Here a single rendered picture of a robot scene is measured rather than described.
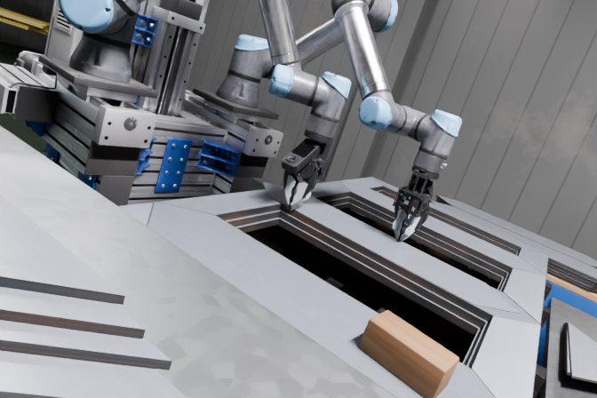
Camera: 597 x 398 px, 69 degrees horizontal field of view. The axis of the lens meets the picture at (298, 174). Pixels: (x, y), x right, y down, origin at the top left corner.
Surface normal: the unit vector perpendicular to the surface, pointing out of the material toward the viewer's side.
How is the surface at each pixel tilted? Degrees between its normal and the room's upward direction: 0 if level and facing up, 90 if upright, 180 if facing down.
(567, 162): 90
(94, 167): 90
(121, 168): 90
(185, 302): 0
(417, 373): 90
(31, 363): 0
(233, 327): 0
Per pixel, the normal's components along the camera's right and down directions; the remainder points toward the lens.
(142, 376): 0.31, -0.92
